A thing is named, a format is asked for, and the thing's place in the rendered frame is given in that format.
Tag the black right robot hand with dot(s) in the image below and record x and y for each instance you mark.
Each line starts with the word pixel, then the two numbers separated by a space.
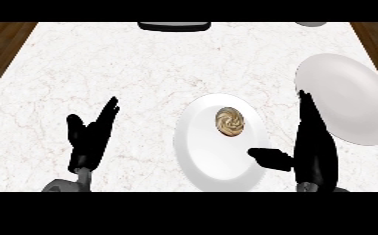
pixel 312 145

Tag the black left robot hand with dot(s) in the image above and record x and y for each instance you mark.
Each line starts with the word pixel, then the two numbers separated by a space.
pixel 90 138

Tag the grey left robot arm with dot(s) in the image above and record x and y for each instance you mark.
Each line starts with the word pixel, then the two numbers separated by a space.
pixel 71 182

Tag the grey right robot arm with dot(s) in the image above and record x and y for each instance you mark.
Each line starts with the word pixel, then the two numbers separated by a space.
pixel 315 187

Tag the pale grey oval plate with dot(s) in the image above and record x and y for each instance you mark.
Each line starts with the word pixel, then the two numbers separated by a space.
pixel 344 95

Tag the brown swirl cupcake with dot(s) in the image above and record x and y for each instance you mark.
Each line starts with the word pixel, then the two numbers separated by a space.
pixel 229 121

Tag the white oval plate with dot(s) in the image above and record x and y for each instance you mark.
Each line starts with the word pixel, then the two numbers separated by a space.
pixel 222 142

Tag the grey round object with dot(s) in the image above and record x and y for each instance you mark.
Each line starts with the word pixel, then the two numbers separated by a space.
pixel 310 23

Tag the black flat appliance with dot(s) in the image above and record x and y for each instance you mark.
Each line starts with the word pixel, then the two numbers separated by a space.
pixel 175 26

